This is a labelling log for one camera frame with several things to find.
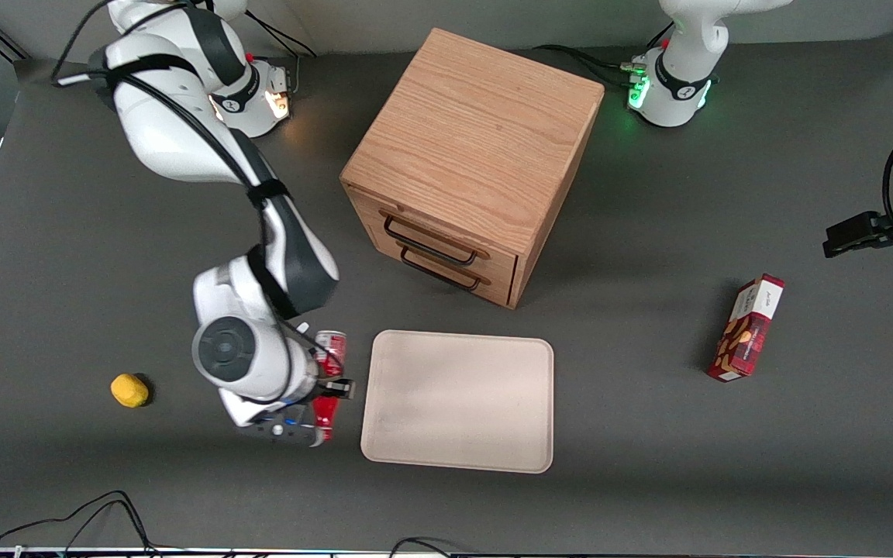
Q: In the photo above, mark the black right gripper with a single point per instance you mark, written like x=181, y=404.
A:
x=328, y=385

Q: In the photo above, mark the red coke bottle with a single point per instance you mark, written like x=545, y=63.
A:
x=332, y=349

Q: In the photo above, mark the beige rectangular tray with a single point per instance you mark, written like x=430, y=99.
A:
x=458, y=403

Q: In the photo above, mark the red cookie box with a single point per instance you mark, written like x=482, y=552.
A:
x=747, y=329

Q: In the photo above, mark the yellow lemon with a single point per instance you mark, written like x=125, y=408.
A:
x=129, y=390

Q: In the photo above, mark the wooden two-drawer cabinet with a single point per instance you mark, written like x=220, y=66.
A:
x=477, y=132

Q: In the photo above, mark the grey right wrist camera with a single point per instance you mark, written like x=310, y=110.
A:
x=284, y=432

